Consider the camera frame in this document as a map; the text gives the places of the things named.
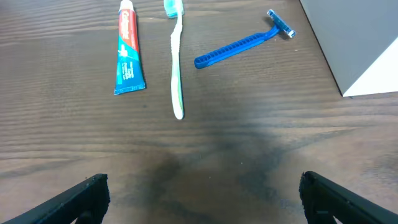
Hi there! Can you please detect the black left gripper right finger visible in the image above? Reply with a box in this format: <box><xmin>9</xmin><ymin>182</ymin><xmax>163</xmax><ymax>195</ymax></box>
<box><xmin>299</xmin><ymin>171</ymin><xmax>397</xmax><ymax>224</ymax></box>

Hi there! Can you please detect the white open cardboard box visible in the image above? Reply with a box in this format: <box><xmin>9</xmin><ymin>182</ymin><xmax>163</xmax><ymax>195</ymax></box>
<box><xmin>301</xmin><ymin>0</ymin><xmax>397</xmax><ymax>97</ymax></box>

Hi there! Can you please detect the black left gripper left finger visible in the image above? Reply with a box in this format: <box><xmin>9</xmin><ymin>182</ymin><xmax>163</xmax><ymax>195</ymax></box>
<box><xmin>7</xmin><ymin>174</ymin><xmax>110</xmax><ymax>224</ymax></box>

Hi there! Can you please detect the green white toothbrush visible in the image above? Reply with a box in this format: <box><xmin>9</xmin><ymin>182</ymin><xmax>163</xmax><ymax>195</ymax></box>
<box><xmin>164</xmin><ymin>0</ymin><xmax>184</xmax><ymax>120</ymax></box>

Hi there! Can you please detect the red teal toothpaste tube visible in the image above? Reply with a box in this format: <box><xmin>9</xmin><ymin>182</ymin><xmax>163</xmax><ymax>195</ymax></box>
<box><xmin>114</xmin><ymin>0</ymin><xmax>146</xmax><ymax>95</ymax></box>

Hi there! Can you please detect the blue disposable razor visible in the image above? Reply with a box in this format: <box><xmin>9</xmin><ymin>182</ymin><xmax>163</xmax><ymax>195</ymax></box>
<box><xmin>194</xmin><ymin>9</ymin><xmax>296</xmax><ymax>69</ymax></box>

